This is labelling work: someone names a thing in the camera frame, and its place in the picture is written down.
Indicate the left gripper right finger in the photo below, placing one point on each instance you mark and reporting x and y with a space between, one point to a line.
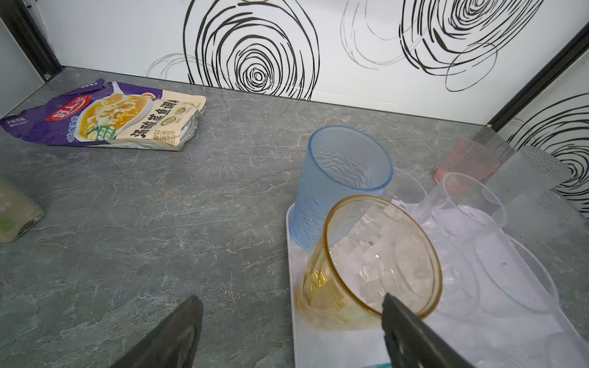
411 343

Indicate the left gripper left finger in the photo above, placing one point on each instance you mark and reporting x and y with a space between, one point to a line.
172 343

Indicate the clear faceted glass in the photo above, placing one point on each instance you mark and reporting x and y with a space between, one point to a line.
461 291
406 192

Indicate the yellow transparent cup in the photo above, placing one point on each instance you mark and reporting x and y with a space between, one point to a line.
368 248

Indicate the frosted clear cup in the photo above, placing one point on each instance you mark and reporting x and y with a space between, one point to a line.
529 170
540 216

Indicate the pink transparent cup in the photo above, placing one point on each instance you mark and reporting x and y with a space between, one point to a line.
470 158

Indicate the blue frosted cup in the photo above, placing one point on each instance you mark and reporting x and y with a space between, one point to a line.
339 162

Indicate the lilac plastic tray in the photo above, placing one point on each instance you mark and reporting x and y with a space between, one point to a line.
533 340

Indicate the small dark-capped spice jar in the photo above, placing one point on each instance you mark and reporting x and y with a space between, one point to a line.
19 213

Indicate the purple yellow food packet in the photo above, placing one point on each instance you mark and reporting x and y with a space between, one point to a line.
111 114

